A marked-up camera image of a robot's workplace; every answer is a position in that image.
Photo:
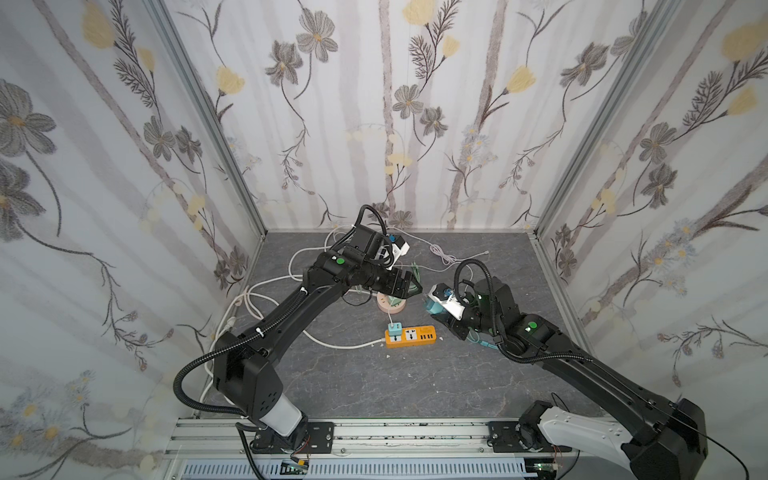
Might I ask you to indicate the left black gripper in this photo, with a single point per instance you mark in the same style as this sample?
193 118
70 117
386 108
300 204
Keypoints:
399 284

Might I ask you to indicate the pink round power socket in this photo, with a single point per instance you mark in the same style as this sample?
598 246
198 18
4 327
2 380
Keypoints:
390 305

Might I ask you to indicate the teal charger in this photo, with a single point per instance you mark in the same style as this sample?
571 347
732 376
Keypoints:
433 308
394 329

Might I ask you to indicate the orange power strip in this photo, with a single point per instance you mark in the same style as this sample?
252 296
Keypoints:
411 337

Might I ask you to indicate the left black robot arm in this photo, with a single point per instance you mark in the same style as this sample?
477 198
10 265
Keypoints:
244 365

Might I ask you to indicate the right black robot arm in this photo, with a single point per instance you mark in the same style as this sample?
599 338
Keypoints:
646 433

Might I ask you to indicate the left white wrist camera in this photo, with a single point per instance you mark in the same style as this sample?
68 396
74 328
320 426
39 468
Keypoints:
399 246

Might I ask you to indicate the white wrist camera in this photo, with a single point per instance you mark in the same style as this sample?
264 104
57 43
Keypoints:
445 295
399 246

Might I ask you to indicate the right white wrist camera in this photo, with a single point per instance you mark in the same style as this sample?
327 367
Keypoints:
445 295

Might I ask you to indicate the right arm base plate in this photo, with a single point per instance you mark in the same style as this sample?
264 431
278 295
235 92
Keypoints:
508 437

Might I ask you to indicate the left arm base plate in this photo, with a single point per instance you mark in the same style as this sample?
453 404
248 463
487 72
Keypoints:
309 438

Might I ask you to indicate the aluminium front rail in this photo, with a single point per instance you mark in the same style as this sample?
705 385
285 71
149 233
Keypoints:
411 438

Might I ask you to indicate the white vented cable duct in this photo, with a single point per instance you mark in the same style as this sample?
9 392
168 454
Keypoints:
512 468

